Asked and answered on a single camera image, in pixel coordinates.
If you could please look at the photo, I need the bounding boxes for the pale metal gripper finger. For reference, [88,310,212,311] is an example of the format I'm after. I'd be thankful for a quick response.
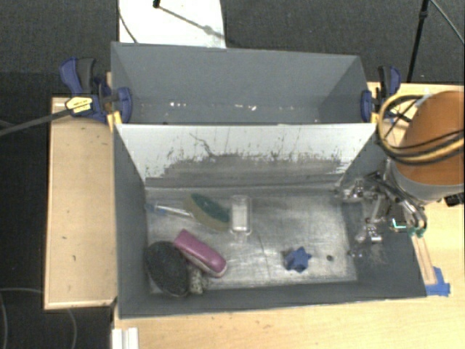
[347,217,384,260]
[332,178,367,203]

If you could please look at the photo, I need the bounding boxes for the blue star-shaped toy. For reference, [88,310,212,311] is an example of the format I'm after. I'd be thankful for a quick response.
[283,246,313,273]

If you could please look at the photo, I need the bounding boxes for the clear glass jar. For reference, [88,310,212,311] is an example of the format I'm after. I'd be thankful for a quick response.
[229,194,253,241]

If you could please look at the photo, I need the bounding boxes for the grey metal bin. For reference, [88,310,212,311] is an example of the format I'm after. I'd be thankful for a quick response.
[110,41,428,319]

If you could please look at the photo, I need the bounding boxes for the purple oblong case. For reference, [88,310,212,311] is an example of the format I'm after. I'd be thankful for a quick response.
[173,228,229,278]

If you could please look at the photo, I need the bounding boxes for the white speckled sponge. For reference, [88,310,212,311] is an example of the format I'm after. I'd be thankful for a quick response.
[187,267,209,294]

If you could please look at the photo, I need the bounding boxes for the clear pen with blue tip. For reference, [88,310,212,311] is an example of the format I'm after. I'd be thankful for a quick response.
[145,202,194,219]

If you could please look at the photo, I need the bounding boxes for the black round disc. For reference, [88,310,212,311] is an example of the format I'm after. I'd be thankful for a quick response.
[145,240,191,298]

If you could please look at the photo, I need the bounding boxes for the pale wood board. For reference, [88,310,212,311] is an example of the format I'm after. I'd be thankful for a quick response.
[43,96,119,310]

